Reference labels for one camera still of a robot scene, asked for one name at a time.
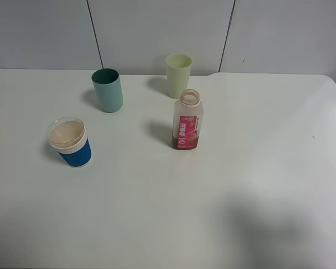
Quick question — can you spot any clear bottle with pink label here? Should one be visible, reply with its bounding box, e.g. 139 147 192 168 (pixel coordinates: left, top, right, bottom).
172 89 204 150

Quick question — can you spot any pale green plastic cup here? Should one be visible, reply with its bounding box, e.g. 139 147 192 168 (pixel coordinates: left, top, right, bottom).
165 54 192 99

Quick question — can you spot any teal plastic cup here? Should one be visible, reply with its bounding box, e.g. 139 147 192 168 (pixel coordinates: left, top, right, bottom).
91 68 123 113

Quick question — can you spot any blue sleeved paper cup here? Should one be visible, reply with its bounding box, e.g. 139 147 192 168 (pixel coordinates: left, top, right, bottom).
46 117 92 168

